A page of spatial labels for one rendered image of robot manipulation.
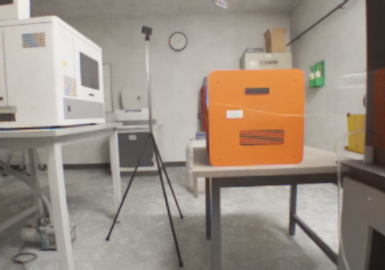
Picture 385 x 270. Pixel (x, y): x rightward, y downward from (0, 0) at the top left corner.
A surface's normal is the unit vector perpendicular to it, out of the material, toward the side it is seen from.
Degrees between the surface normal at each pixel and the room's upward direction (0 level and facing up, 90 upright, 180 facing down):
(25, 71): 90
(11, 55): 90
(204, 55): 90
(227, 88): 90
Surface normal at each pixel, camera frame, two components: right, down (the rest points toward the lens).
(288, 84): 0.00, 0.09
